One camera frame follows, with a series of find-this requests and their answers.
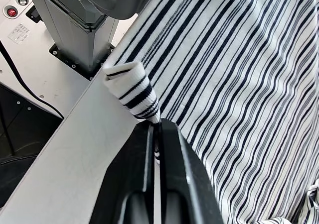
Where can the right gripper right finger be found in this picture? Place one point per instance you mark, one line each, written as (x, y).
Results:
(184, 184)

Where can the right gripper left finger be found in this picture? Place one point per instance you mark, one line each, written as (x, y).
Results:
(129, 179)

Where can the black white striped T-shirt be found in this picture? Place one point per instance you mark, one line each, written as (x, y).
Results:
(224, 84)

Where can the robot body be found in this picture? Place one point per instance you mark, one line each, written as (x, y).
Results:
(62, 22)

